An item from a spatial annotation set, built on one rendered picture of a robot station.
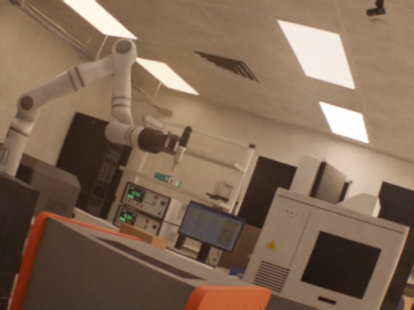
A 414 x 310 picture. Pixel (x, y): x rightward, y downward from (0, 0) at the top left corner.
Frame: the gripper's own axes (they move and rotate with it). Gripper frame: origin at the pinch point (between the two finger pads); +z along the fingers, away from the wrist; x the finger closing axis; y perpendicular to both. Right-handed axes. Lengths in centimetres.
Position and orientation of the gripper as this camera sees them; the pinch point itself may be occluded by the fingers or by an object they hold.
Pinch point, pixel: (186, 140)
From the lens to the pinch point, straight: 156.4
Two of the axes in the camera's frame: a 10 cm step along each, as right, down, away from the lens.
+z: 6.7, 1.5, -7.3
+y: -3.5, 9.3, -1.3
